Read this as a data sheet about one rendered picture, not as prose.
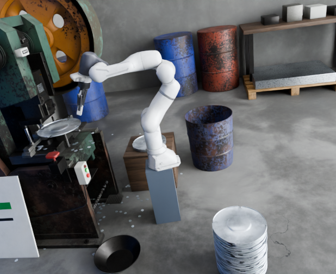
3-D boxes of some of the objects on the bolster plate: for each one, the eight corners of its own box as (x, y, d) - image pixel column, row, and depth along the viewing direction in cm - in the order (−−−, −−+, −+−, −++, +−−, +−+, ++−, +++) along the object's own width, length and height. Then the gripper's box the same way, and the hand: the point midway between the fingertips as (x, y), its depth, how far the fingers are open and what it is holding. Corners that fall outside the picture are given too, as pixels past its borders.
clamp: (44, 144, 200) (39, 130, 196) (31, 157, 185) (25, 143, 181) (36, 145, 201) (31, 131, 197) (22, 157, 186) (16, 143, 182)
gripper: (86, 86, 179) (80, 120, 190) (93, 80, 191) (87, 112, 202) (74, 82, 179) (69, 117, 190) (82, 76, 191) (77, 109, 202)
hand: (79, 110), depth 194 cm, fingers closed
